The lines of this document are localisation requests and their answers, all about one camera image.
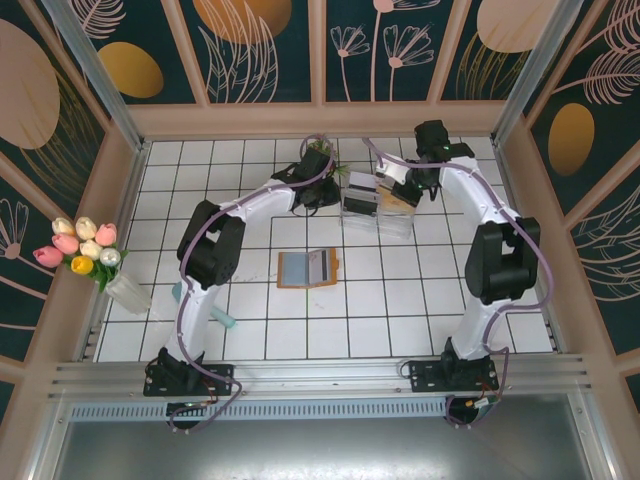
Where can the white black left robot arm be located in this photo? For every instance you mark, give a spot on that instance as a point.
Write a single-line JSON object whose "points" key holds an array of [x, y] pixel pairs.
{"points": [[260, 200]]}

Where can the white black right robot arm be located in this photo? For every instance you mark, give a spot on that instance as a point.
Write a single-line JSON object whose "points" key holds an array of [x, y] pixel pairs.
{"points": [[472, 197]]}

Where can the orange card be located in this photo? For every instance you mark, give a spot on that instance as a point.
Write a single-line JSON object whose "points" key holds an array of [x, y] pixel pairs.
{"points": [[386, 194]]}

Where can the clear acrylic card stand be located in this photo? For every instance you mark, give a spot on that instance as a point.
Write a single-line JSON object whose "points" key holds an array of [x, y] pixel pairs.
{"points": [[395, 225]]}

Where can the lilac card black stripe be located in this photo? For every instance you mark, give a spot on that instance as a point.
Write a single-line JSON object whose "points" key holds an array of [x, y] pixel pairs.
{"points": [[315, 267]]}

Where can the potted red flower plant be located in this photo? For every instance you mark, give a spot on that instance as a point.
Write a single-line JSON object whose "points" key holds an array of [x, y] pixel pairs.
{"points": [[341, 169]]}

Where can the teal plastic scoop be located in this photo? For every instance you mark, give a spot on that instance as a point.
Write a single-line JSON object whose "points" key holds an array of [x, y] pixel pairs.
{"points": [[225, 320]]}

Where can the clear glass vase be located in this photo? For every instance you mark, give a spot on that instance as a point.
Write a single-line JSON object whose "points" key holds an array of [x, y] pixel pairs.
{"points": [[127, 295]]}

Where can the pastel tulip bouquet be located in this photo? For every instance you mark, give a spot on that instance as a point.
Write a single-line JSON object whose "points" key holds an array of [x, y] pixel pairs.
{"points": [[90, 247]]}

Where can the brushed metal sheet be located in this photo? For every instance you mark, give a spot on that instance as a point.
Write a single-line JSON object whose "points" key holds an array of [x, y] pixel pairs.
{"points": [[320, 450]]}

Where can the aluminium floor rail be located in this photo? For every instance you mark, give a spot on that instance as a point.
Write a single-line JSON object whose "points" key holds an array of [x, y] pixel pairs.
{"points": [[508, 175], [133, 190]]}

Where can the dark wall panel pink flowers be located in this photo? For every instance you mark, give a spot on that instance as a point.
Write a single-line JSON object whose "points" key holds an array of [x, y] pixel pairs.
{"points": [[380, 60]]}

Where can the aluminium frame post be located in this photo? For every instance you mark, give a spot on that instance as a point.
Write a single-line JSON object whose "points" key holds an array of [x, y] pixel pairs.
{"points": [[532, 75], [103, 85]]}

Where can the dark wall panel pink disc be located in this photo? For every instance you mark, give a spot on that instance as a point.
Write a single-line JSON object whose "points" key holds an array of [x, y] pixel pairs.
{"points": [[500, 25]]}

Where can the dark wall panel gold oval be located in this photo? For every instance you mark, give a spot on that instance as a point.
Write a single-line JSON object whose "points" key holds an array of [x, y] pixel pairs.
{"points": [[130, 70], [570, 140]]}

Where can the dark wall panel feather outlines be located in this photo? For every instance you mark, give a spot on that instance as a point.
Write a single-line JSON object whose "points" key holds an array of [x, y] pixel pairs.
{"points": [[240, 20]]}

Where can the wide aluminium mounting rail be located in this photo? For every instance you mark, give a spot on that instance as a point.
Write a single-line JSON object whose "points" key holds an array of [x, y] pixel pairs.
{"points": [[320, 372]]}

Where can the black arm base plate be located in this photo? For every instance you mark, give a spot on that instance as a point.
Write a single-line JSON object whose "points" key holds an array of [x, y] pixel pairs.
{"points": [[220, 380], [425, 377]]}

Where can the dark wall panel gold lines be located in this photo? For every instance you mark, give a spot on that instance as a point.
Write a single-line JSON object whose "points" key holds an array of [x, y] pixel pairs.
{"points": [[30, 100]]}

